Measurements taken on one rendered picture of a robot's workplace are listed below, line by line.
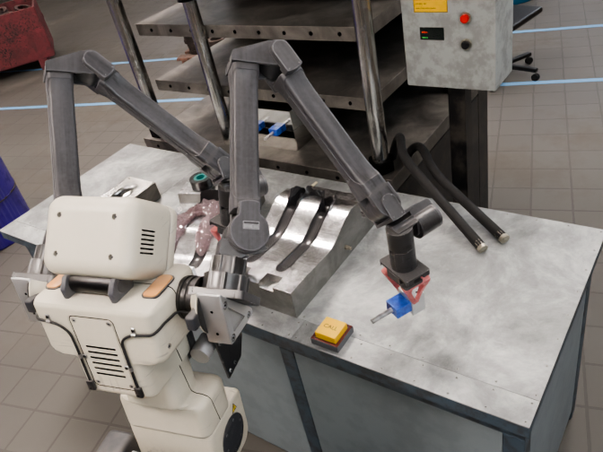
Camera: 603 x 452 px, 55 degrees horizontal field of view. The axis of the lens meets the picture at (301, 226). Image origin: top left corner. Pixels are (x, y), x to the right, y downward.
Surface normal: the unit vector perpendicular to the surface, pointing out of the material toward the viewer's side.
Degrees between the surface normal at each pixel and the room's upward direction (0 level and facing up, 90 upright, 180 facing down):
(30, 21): 90
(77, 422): 0
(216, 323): 82
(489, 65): 90
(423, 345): 0
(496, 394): 0
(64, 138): 55
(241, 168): 49
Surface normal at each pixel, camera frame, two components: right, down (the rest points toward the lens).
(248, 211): 0.29, -0.20
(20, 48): 0.36, 0.48
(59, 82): 0.42, 0.04
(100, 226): -0.35, -0.10
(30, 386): -0.19, -0.80
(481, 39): -0.55, 0.57
